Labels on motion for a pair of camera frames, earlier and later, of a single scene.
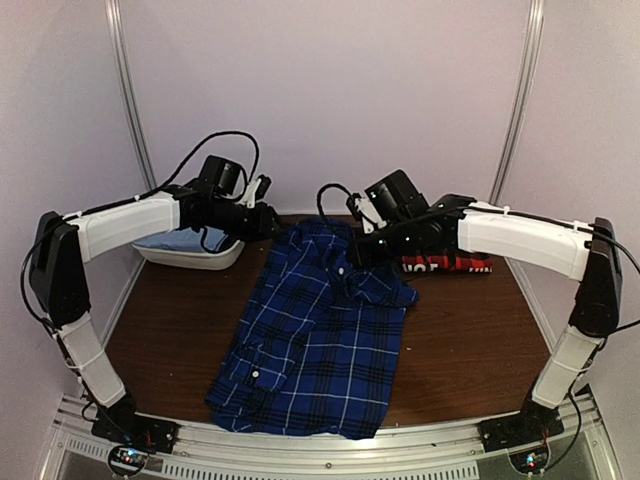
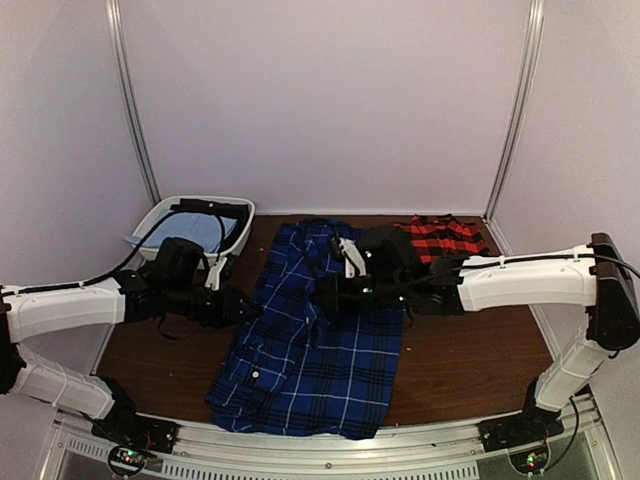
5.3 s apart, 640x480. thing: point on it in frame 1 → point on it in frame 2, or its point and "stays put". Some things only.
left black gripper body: (240, 226) → (210, 312)
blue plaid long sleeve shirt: (320, 352) stays put
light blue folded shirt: (186, 239) stays put
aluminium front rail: (450, 452) stays put
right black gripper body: (398, 240) → (363, 300)
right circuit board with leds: (531, 458) stays put
